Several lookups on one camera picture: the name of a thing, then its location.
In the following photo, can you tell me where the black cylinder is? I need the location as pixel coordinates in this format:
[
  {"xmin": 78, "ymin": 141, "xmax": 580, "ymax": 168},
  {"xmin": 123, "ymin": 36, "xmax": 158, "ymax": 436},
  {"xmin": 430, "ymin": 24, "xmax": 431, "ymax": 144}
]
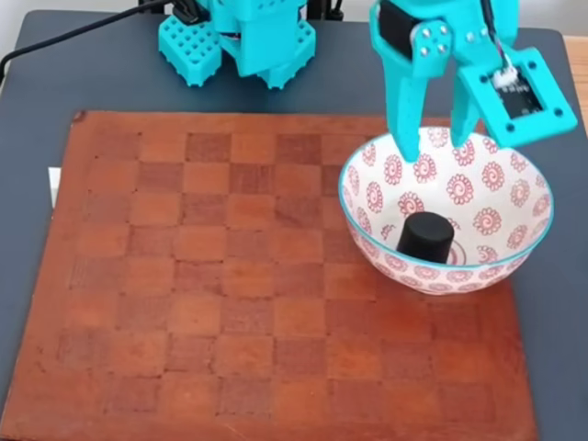
[{"xmin": 395, "ymin": 211, "xmax": 456, "ymax": 266}]

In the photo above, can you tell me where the white bowl with red flowers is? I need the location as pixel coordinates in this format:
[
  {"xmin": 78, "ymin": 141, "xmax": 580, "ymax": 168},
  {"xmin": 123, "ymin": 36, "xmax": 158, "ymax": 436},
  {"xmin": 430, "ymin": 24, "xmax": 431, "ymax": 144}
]
[{"xmin": 338, "ymin": 125, "xmax": 556, "ymax": 297}]

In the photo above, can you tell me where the black table clamp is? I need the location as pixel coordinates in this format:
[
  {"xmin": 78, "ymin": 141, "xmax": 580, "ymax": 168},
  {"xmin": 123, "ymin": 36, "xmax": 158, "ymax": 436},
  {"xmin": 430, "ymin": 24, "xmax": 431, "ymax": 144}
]
[{"xmin": 316, "ymin": 0, "xmax": 346, "ymax": 22}]

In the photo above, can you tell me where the brown wooden chessboard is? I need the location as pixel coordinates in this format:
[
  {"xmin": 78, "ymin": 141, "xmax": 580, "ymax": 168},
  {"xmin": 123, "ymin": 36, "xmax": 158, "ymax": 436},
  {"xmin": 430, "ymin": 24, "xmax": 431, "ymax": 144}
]
[{"xmin": 0, "ymin": 109, "xmax": 539, "ymax": 441}]

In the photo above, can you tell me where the teal camera box with circuit board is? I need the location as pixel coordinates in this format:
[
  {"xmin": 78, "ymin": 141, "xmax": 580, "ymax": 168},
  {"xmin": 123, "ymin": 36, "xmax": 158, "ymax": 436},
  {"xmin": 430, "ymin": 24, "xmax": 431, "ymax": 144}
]
[{"xmin": 456, "ymin": 46, "xmax": 580, "ymax": 150}]

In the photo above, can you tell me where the thin camera cable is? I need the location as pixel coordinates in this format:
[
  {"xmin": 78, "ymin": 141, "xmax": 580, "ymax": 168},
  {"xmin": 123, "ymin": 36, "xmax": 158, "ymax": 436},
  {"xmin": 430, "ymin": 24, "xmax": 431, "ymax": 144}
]
[{"xmin": 479, "ymin": 0, "xmax": 516, "ymax": 87}]

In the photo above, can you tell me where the thick black cable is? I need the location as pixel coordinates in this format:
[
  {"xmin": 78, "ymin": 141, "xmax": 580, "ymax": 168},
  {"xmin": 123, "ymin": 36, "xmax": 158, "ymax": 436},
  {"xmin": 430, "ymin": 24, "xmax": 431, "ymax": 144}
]
[{"xmin": 0, "ymin": 0, "xmax": 204, "ymax": 79}]

